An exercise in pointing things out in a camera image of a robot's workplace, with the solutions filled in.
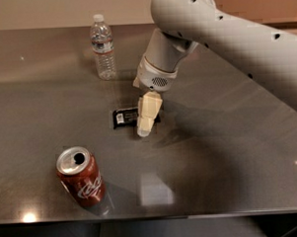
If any black rxbar chocolate wrapper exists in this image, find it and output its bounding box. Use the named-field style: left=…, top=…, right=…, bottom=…
left=111, top=105, right=162, bottom=130

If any clear plastic water bottle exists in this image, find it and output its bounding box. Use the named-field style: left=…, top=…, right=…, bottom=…
left=90, top=14, right=116, bottom=81

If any red coca-cola can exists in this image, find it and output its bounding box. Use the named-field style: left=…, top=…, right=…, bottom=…
left=56, top=146, right=106, bottom=207

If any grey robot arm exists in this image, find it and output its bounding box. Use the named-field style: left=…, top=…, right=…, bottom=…
left=133, top=0, right=297, bottom=137

